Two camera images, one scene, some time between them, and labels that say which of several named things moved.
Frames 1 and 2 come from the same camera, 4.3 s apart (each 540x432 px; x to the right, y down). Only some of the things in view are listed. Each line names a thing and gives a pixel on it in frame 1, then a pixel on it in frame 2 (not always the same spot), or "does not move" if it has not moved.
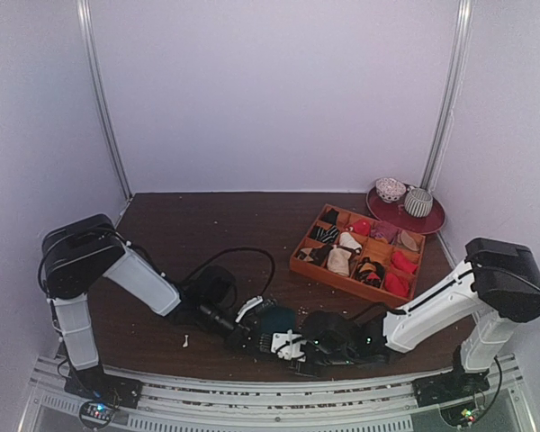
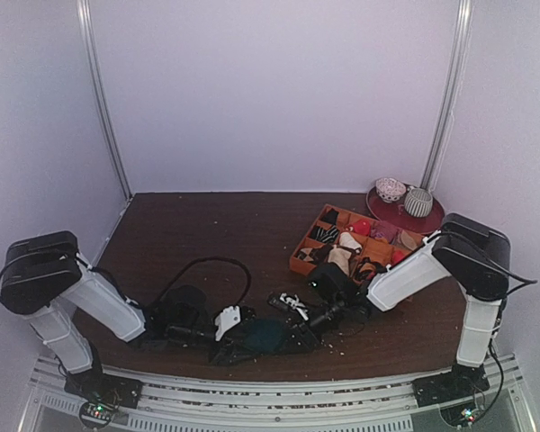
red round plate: (396, 212) does not move
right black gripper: (310, 356) -> (303, 329)
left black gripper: (240, 337) -> (228, 356)
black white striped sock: (327, 236) does not move
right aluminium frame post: (462, 31) does not move
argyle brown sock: (318, 254) does not move
